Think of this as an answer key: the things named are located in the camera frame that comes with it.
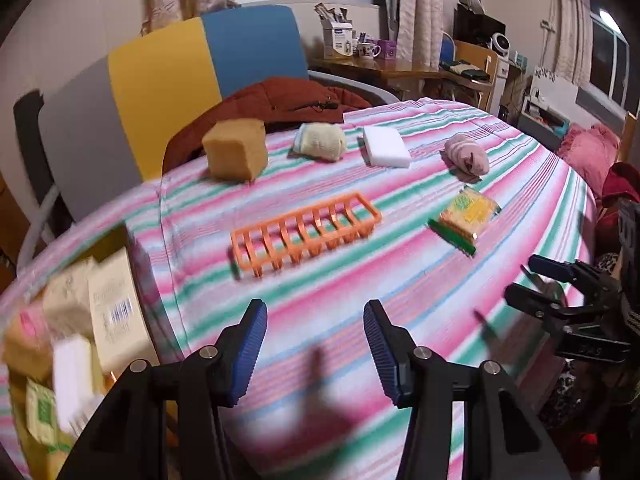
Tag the rust red jacket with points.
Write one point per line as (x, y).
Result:
(280, 100)

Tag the dark side window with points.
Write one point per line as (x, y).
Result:
(607, 60)

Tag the wooden desk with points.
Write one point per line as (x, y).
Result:
(395, 67)

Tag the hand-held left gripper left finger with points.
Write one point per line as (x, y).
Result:
(247, 355)

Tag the black monitor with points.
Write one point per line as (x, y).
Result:
(475, 25)

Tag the pink pillow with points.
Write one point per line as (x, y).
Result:
(590, 155)

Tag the white low cabinet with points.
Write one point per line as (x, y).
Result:
(550, 85)

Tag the green and cream carton box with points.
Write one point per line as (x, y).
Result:
(120, 320)

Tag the dark red garment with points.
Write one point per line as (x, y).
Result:
(622, 185)

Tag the white sponge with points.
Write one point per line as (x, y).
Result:
(385, 145)

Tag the white printed mug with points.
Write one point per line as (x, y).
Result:
(367, 51)

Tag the yellow container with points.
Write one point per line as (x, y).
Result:
(45, 462)

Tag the purple mug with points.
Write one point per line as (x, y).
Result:
(388, 49)

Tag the grey yellow blue chair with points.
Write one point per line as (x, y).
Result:
(160, 85)

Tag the blue chair back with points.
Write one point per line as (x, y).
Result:
(446, 47)

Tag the orange plastic rack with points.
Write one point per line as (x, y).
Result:
(237, 250)

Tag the brown sponge cube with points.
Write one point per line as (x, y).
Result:
(232, 152)

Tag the small white fan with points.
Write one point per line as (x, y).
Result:
(500, 45)

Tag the wooden chair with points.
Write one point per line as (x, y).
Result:
(475, 52)

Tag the pink sock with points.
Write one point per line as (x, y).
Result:
(465, 157)

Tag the white carton with papers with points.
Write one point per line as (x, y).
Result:
(336, 42)

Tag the green cracker packet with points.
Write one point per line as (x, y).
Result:
(42, 410)
(467, 212)

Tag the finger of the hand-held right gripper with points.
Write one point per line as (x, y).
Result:
(535, 302)
(565, 271)

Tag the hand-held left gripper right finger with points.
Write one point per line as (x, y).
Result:
(385, 355)

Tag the beige patterned curtain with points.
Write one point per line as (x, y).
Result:
(415, 10)

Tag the yellow rolled sock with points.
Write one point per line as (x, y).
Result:
(322, 142)

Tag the snack packet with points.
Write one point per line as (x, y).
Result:
(67, 295)

